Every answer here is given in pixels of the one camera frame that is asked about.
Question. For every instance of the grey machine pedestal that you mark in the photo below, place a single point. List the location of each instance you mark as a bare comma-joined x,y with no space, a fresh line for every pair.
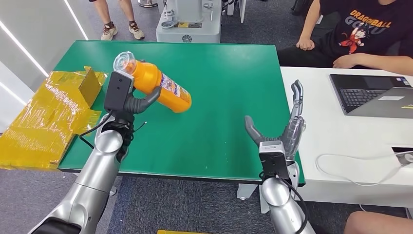
190,32

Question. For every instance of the white frame leg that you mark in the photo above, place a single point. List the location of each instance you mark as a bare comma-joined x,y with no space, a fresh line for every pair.
237,9

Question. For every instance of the flat yellow object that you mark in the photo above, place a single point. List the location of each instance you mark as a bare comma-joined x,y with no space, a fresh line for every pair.
180,232

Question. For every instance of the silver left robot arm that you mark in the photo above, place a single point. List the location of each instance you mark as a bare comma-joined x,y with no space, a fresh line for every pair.
93,181

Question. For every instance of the yellow taped cardboard box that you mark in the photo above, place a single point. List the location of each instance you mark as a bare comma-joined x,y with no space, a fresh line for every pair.
42,122

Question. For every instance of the round stand base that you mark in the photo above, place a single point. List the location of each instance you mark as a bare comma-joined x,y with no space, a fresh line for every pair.
147,3

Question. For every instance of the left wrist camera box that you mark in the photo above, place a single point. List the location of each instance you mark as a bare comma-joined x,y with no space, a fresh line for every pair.
117,92

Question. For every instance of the person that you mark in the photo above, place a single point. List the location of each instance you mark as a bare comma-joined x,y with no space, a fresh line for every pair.
374,224
364,32
108,30

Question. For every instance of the black and silver device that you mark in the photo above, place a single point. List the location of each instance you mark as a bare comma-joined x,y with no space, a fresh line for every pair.
403,156

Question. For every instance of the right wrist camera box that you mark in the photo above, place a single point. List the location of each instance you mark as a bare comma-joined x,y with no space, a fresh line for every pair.
274,163

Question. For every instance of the black bag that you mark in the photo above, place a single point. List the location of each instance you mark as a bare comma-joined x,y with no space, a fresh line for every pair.
300,6

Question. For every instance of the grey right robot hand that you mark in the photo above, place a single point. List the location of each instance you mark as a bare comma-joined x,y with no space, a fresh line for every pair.
293,135

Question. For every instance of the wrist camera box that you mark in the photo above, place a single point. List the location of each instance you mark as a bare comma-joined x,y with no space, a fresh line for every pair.
274,163
117,92

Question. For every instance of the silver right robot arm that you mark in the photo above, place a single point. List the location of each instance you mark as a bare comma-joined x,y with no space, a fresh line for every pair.
280,206

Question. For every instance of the white table foot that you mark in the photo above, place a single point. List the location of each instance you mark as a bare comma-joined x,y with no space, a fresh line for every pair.
263,206
246,192

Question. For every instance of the orange bottle with clear cap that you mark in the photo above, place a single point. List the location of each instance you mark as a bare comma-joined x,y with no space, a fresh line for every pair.
161,87

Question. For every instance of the grey laptop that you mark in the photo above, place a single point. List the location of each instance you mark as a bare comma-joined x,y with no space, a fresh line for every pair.
358,97

